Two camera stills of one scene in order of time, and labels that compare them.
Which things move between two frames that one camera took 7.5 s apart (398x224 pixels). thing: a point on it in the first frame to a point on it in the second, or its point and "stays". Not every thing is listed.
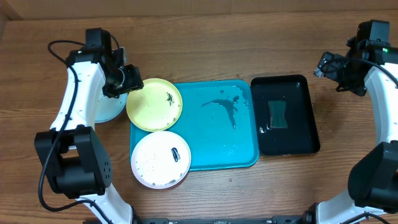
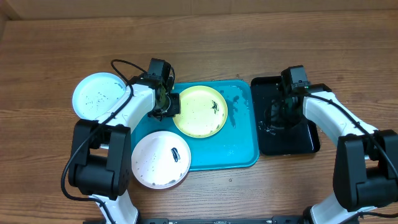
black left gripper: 133,82 to 175,108
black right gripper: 359,88 to 276,118
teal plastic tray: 219,123 stays
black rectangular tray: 301,135 stays
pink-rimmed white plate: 161,160 stays
